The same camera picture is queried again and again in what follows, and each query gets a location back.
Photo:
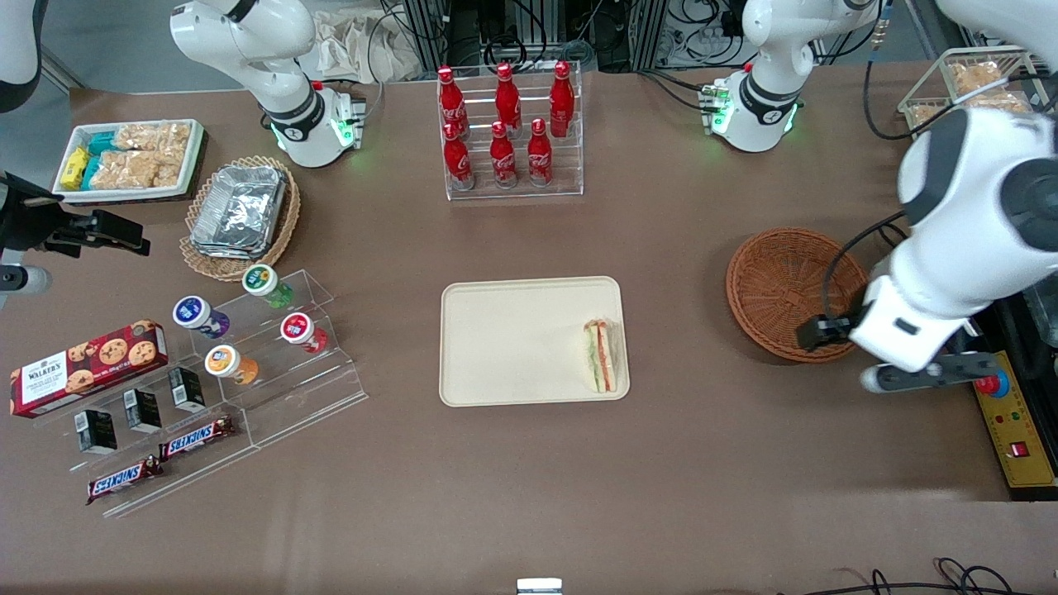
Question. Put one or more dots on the clear acrylic bottle rack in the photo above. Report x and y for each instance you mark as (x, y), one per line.
(570, 165)

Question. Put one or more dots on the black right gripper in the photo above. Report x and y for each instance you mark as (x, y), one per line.
(26, 225)

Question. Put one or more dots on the beige plastic serving tray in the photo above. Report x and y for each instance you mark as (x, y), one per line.
(512, 343)

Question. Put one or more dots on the crumpled translucent plastic sheet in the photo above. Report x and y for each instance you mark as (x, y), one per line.
(347, 45)

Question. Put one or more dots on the red Walkers cookie box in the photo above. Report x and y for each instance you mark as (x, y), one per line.
(91, 368)

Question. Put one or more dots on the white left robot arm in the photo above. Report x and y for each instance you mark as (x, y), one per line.
(975, 207)

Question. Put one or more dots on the green gum jar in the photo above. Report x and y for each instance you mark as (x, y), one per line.
(263, 281)

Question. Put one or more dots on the teal snack packet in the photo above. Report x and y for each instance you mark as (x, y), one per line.
(91, 173)
(101, 144)

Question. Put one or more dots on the yellow snack packet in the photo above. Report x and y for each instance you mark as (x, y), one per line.
(76, 168)

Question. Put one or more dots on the Snickers chocolate bar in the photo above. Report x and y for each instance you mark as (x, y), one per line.
(124, 479)
(197, 438)

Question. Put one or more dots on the white rectangular snack tray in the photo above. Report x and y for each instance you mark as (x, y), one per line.
(197, 145)

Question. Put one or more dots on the red gum jar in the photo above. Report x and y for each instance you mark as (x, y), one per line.
(296, 328)

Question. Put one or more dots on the red cola bottle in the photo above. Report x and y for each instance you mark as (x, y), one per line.
(458, 161)
(502, 159)
(540, 157)
(507, 97)
(450, 99)
(562, 99)

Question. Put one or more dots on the brown round wicker basket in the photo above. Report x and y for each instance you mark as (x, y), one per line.
(769, 281)

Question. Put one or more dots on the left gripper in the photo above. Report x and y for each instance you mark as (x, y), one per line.
(836, 328)

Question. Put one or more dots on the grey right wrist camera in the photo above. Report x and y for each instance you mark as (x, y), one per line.
(25, 281)

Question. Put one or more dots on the stacked silver foil trays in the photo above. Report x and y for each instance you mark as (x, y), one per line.
(240, 211)

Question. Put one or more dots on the small black carton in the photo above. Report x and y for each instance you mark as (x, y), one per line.
(186, 390)
(143, 411)
(97, 431)

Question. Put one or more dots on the yellow black control box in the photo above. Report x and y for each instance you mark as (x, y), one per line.
(1021, 430)

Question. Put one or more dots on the clear rice crisp pack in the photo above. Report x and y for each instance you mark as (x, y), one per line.
(124, 169)
(169, 168)
(153, 136)

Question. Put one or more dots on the purple gum jar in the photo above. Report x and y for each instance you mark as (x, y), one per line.
(192, 312)

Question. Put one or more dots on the orange gum jar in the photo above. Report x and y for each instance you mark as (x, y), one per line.
(223, 361)

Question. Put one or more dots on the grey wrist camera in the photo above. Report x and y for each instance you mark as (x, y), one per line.
(25, 281)
(926, 376)

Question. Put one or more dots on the red emergency stop button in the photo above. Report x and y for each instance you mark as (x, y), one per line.
(996, 387)

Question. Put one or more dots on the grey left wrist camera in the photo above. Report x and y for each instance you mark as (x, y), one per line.
(926, 376)

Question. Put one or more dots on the aluminium equipment frame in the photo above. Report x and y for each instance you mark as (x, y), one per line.
(430, 33)

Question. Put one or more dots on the clear acrylic step rack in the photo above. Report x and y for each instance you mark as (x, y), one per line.
(322, 380)
(198, 471)

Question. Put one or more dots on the light tan wicker basket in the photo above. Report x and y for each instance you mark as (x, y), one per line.
(285, 223)

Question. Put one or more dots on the triangular sandwich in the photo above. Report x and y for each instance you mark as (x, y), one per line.
(602, 357)

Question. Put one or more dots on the black equipment box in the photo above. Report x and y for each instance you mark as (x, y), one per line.
(1021, 318)

